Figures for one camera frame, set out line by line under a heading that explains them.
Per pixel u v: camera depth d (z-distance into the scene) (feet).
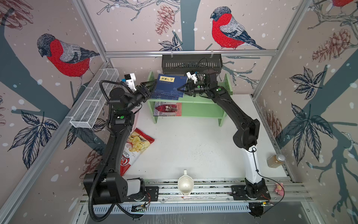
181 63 3.51
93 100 2.54
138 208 2.33
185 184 2.49
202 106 3.05
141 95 1.98
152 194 2.40
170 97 2.64
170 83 2.62
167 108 3.13
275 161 2.54
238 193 2.38
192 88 2.34
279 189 2.39
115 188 1.28
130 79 2.02
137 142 2.93
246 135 1.81
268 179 2.13
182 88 2.54
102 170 1.30
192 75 2.55
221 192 2.46
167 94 2.55
